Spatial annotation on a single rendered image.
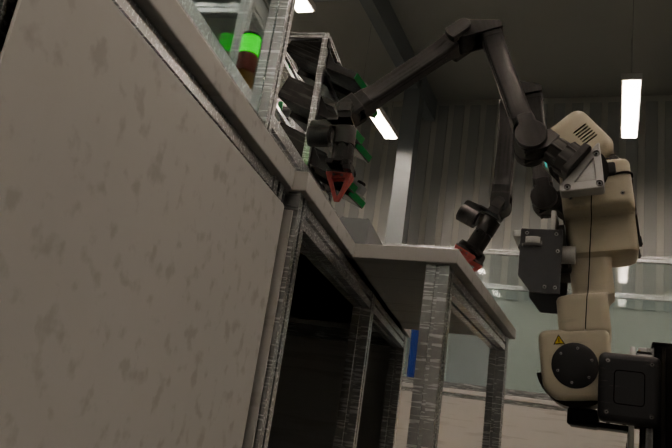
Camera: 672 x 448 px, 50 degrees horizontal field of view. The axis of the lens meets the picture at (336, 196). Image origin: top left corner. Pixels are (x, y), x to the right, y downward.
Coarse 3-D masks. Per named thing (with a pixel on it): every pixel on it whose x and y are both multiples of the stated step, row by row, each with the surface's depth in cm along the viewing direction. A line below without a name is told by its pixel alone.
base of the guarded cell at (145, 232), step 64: (0, 0) 45; (64, 0) 50; (128, 0) 60; (0, 64) 44; (64, 64) 50; (128, 64) 59; (192, 64) 71; (0, 128) 45; (64, 128) 51; (128, 128) 60; (192, 128) 71; (256, 128) 88; (0, 192) 45; (64, 192) 52; (128, 192) 60; (192, 192) 72; (256, 192) 91; (0, 256) 46; (64, 256) 52; (128, 256) 61; (192, 256) 74; (256, 256) 93; (0, 320) 46; (64, 320) 53; (128, 320) 62; (192, 320) 75; (256, 320) 95; (0, 384) 46; (64, 384) 53; (128, 384) 63; (192, 384) 76
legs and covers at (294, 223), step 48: (288, 240) 104; (288, 288) 103; (336, 288) 152; (288, 336) 251; (336, 336) 243; (384, 336) 217; (288, 384) 246; (336, 384) 243; (384, 384) 240; (288, 432) 241; (336, 432) 163; (384, 432) 230
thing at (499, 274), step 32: (512, 256) 559; (512, 288) 551; (640, 288) 520; (512, 320) 543; (544, 320) 535; (640, 320) 513; (416, 352) 560; (448, 352) 551; (480, 352) 543; (512, 352) 535; (480, 384) 535; (512, 384) 528
